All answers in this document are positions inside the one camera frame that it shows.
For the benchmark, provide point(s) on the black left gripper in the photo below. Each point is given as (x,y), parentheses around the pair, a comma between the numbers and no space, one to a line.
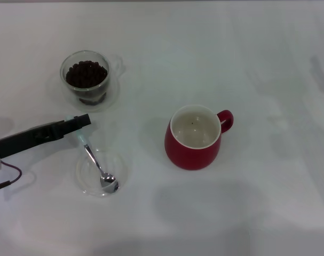
(25,140)

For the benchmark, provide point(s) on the red ceramic mug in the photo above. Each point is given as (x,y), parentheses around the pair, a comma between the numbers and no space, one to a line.
(189,154)

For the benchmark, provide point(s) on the dark coffee beans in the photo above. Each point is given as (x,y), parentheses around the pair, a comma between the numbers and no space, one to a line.
(85,74)

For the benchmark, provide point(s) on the clear glass saucer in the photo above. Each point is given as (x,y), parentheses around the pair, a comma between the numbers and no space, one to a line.
(119,168)

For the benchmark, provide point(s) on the clear double-wall glass cup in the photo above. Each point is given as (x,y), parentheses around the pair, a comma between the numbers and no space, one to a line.
(112,88)

